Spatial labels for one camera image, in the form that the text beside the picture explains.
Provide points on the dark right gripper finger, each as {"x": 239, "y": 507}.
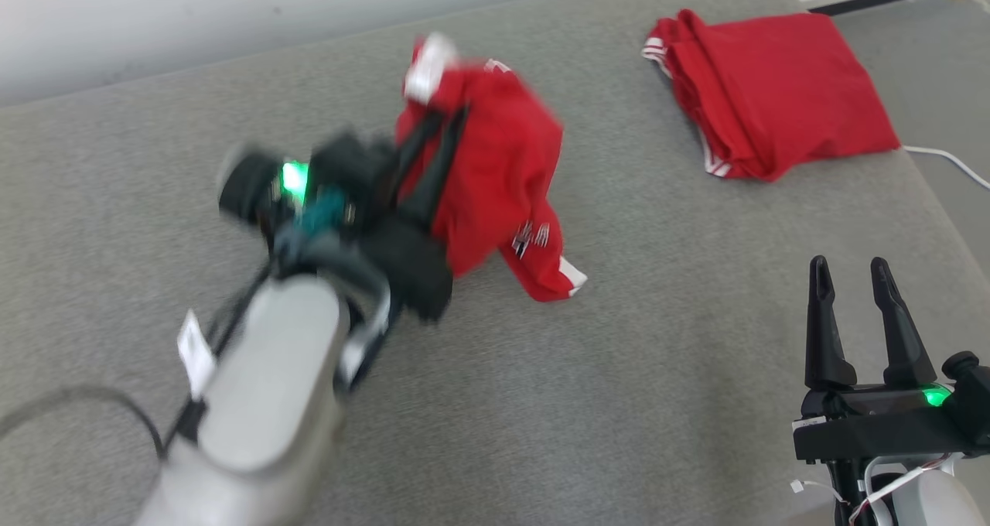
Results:
{"x": 901, "y": 340}
{"x": 826, "y": 340}

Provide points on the red shorts with white trim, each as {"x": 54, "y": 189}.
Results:
{"x": 503, "y": 162}

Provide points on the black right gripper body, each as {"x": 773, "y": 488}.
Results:
{"x": 874, "y": 429}

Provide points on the red Bulls 23 jersey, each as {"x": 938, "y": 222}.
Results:
{"x": 781, "y": 93}

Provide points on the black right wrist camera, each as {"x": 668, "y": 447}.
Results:
{"x": 971, "y": 394}

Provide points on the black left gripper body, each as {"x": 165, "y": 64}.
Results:
{"x": 363, "y": 186}

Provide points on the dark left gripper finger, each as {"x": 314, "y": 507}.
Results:
{"x": 418, "y": 151}
{"x": 447, "y": 166}

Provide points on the grey fabric sofa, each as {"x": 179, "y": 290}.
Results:
{"x": 657, "y": 340}

